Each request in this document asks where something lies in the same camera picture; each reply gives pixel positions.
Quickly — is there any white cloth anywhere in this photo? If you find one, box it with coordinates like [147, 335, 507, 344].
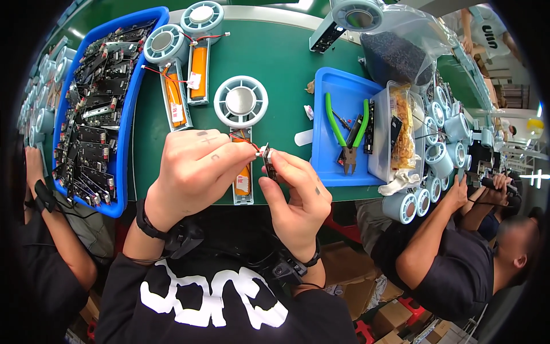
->
[378, 169, 421, 198]

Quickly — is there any small blue plastic tray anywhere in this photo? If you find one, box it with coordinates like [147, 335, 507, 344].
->
[310, 67, 386, 188]

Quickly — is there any person's body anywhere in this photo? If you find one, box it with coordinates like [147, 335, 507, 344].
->
[95, 206, 360, 344]

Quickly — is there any plastic bag of black parts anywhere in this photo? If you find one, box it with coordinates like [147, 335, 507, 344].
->
[359, 3, 459, 89]

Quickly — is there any red black wire with connector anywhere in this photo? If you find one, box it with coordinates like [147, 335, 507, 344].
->
[229, 132, 268, 159]

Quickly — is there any red plastic stool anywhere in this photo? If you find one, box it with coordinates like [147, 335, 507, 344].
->
[354, 320, 375, 344]

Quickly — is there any green handled side cutter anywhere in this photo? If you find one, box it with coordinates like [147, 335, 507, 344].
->
[325, 92, 370, 176]

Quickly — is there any large blue plastic tray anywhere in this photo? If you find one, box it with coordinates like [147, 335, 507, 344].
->
[52, 6, 171, 219]

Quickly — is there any handheld fan with black board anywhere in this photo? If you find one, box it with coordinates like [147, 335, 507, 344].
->
[309, 0, 385, 55]

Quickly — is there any bag of yellow parts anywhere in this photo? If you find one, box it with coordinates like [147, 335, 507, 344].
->
[388, 83, 417, 171]

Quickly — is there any person's right hand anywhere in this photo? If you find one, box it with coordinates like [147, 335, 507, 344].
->
[258, 149, 333, 263]

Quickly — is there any black electric screwdriver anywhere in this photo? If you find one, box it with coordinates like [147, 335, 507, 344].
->
[480, 174, 523, 208]

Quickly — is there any person's left hand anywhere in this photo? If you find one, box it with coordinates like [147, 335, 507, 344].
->
[145, 128, 259, 233]

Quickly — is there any small black circuit board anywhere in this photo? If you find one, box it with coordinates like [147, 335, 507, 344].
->
[261, 144, 278, 182]

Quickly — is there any long black circuit board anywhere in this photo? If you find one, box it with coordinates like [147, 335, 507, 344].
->
[364, 100, 376, 155]

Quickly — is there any black wrist band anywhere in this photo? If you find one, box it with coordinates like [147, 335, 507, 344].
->
[271, 236, 322, 287]
[136, 198, 205, 260]

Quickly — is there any handheld fan with orange battery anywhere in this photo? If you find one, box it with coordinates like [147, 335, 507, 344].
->
[142, 24, 203, 132]
[213, 76, 270, 206]
[180, 0, 231, 106]

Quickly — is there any clear plastic container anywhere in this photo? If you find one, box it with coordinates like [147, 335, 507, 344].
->
[368, 80, 427, 184]

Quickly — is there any heap of cardboard boxes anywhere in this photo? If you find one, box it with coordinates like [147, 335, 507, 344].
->
[320, 241, 432, 344]

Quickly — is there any white tape strip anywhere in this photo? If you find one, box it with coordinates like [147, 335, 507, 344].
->
[294, 128, 315, 147]

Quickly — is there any pile of black circuit boards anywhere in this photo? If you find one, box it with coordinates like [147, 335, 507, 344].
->
[53, 19, 158, 208]

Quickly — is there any row of pale blue fan housings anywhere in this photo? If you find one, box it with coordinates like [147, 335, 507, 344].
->
[381, 85, 475, 225]
[17, 36, 79, 148]

